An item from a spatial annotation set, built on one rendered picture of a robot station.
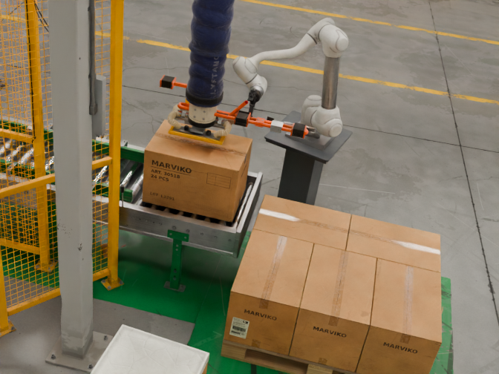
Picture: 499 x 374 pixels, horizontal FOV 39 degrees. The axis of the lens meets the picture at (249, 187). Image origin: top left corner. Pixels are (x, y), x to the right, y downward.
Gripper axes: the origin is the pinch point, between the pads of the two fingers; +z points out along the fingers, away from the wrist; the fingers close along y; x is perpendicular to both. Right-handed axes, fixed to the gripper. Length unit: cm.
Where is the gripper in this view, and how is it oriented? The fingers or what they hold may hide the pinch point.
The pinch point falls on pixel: (249, 109)
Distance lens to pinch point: 443.1
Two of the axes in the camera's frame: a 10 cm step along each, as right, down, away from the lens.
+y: -1.1, 8.1, 5.8
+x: -9.7, -2.1, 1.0
